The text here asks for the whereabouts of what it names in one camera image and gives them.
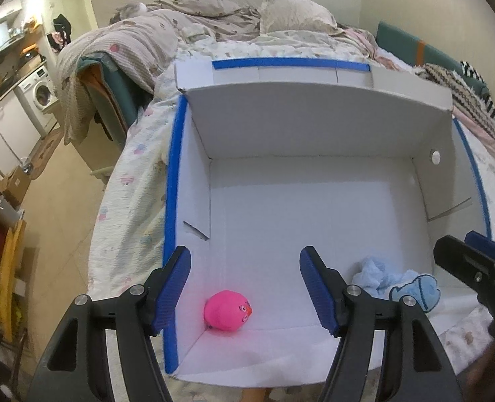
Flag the floral pillow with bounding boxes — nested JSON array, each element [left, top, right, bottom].
[[259, 0, 339, 35]]

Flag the cream bed frame footboard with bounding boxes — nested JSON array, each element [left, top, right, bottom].
[[74, 122, 121, 185]]

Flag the striped knit blanket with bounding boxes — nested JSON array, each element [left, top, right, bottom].
[[414, 61, 495, 154]]

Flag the white washing machine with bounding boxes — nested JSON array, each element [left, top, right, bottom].
[[15, 64, 58, 137]]

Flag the blue white cardboard box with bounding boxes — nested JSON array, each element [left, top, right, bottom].
[[163, 57, 492, 388]]

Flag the teal headboard cushion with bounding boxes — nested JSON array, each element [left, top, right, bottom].
[[375, 21, 490, 97]]

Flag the pink squishy toy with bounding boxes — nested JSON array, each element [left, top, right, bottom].
[[204, 290, 253, 332]]

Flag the pink blanket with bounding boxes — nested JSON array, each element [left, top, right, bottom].
[[342, 26, 402, 71]]

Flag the hanging dark clothes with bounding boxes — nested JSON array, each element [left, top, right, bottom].
[[47, 14, 72, 53]]

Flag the teal orange folded blanket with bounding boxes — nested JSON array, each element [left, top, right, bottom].
[[76, 52, 151, 150]]

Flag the yellow wooden chair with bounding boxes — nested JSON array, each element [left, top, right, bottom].
[[0, 220, 26, 344]]

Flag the checked grey duvet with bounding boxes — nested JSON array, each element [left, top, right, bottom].
[[55, 0, 260, 144]]

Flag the cardboard box on floor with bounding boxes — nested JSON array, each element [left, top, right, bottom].
[[0, 166, 31, 208]]

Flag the white kitchen cabinet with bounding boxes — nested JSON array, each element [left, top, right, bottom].
[[0, 92, 40, 175]]

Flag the brown door mat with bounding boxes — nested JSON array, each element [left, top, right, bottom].
[[28, 126, 63, 180]]

